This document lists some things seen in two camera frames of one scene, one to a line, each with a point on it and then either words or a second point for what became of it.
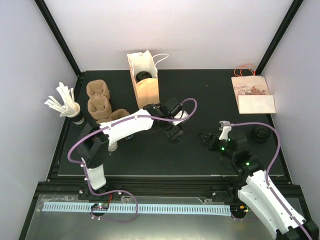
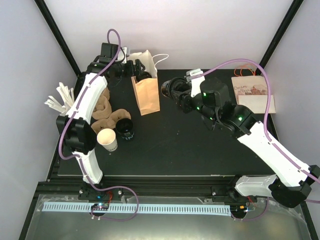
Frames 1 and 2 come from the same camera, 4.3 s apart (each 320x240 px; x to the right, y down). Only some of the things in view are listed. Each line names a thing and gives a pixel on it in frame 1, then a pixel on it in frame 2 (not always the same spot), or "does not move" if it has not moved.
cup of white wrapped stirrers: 65,106 does not move
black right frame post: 289,17 does not move
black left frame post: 49,18 does not move
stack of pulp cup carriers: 99,103 does not move
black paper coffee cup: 174,136 -> 164,89
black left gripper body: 176,129 -> 130,72
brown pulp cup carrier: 115,114 does not move
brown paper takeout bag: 147,89 does not move
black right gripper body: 213,147 -> 183,100
